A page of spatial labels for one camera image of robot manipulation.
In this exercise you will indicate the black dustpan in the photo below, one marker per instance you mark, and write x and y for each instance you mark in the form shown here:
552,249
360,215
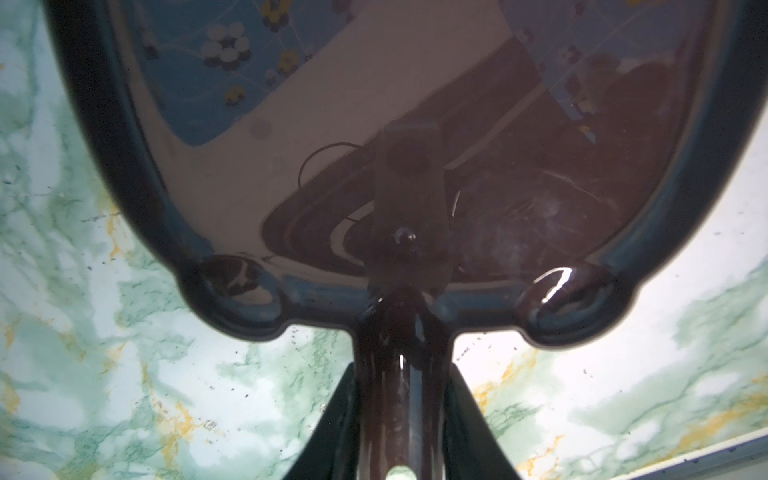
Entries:
411,171

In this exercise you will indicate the aluminium frame rail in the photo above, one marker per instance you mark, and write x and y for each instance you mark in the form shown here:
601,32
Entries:
743,457

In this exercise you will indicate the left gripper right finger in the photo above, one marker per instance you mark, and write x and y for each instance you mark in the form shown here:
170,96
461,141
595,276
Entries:
470,450

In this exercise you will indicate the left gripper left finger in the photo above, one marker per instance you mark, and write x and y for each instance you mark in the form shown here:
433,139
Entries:
332,451

